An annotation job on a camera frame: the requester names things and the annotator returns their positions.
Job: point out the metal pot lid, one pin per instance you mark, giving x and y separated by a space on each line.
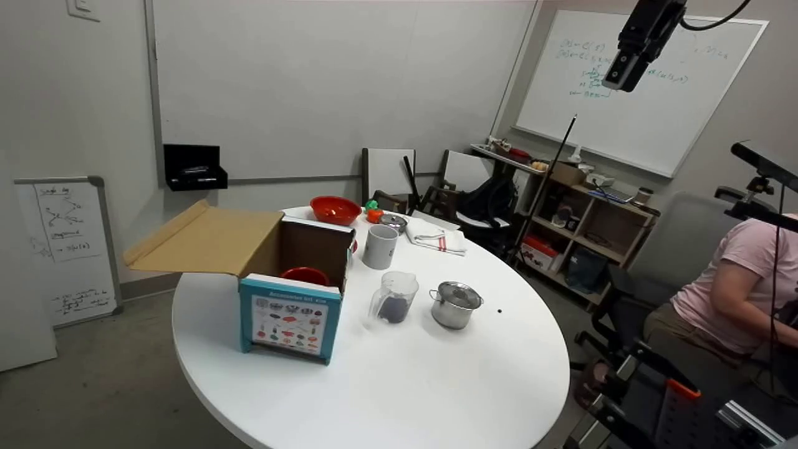
459 294

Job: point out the white cloth with red stripes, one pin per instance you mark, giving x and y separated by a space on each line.
436 238

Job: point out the chair with white back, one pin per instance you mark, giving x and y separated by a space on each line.
388 171
464 171

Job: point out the blue bag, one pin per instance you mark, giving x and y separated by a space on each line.
586 269

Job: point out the small metal pot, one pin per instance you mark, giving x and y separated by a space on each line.
452 315

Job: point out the wall whiteboard with green writing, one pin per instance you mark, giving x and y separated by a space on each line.
648 118

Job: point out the small metal pan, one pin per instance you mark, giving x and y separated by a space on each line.
393 221

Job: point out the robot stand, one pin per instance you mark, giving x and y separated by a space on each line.
679 418

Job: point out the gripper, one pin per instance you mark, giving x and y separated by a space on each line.
651 25

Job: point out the open cardboard box blue front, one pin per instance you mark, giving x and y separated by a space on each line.
290 321

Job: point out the black backpack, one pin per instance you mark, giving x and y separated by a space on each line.
492 199

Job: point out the camera on mount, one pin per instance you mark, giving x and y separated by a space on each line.
764 163

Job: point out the wooden shelf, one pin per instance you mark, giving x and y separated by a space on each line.
598 218

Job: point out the white mug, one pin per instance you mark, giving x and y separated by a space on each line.
379 248

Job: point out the person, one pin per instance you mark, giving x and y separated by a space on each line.
735 287

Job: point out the red bowl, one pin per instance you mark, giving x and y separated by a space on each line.
304 275
335 210

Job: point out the orange toy with green top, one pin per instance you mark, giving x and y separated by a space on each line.
374 215

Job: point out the black marker tray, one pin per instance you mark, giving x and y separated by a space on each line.
193 168

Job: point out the wall switch plate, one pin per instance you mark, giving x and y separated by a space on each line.
82 7

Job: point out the large wall whiteboard panel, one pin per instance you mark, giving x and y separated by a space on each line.
324 93

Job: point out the red box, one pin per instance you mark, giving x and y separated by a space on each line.
539 252

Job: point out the small leaning whiteboard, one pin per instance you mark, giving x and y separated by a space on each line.
68 249

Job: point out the brown cardboard box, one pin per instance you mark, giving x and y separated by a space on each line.
567 173

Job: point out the clear measuring jug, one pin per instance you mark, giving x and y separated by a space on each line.
394 302

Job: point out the grey office chair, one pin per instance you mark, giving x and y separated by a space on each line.
673 243

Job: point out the paper cup with dark lid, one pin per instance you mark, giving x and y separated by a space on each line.
644 196

